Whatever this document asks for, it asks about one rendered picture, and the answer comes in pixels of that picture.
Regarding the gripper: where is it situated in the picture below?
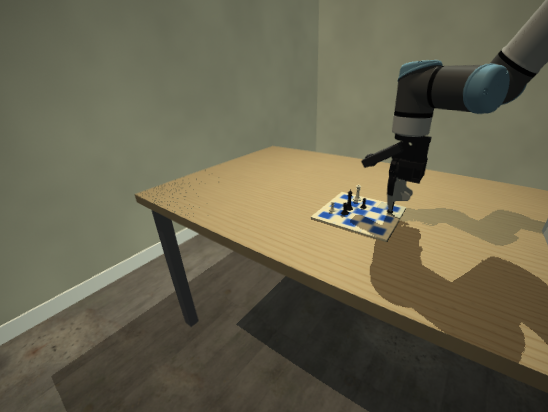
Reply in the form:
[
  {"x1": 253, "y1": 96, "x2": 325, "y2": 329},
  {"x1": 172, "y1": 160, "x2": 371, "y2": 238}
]
[{"x1": 387, "y1": 134, "x2": 431, "y2": 212}]

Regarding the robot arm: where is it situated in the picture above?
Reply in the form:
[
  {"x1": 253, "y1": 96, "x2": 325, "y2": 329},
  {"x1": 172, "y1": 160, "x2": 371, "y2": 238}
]
[{"x1": 392, "y1": 0, "x2": 548, "y2": 137}]

